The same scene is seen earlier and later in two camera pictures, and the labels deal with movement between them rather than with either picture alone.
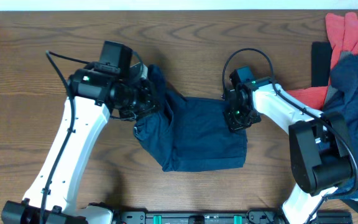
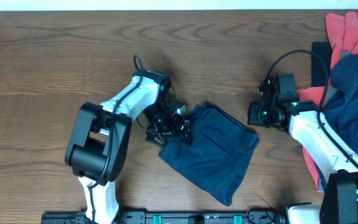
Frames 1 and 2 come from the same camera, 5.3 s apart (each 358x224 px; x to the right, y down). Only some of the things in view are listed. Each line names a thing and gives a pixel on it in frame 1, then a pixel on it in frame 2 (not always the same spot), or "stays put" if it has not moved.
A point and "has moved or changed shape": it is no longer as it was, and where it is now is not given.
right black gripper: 233,125 -> 252,117
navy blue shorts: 189,134 has moved or changed shape
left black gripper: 148,99 -> 170,132
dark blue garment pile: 352,98 stays put
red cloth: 348,33 stays put
